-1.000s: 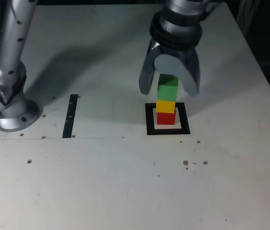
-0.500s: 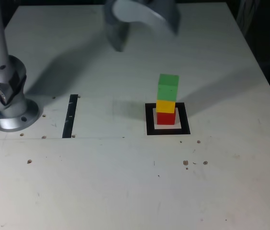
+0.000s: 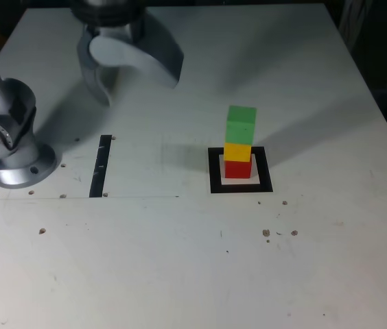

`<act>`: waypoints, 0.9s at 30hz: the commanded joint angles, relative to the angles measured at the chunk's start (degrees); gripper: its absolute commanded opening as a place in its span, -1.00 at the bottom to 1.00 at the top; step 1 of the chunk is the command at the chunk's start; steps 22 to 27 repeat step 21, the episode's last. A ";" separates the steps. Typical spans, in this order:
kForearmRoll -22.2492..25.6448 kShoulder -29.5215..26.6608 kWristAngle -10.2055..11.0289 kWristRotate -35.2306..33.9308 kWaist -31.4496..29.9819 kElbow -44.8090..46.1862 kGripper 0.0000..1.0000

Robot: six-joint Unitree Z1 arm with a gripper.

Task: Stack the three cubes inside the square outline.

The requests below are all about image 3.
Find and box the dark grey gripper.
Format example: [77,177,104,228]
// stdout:
[77,8,185,108]

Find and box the green cube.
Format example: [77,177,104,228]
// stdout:
[225,105,259,147]

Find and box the yellow cube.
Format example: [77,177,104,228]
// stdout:
[222,141,253,163]

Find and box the red cube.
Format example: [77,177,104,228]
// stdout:
[224,160,253,180]

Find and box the black tape square outline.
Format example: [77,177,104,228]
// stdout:
[207,146,274,194]

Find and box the black tape strip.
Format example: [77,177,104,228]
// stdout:
[89,134,113,199]

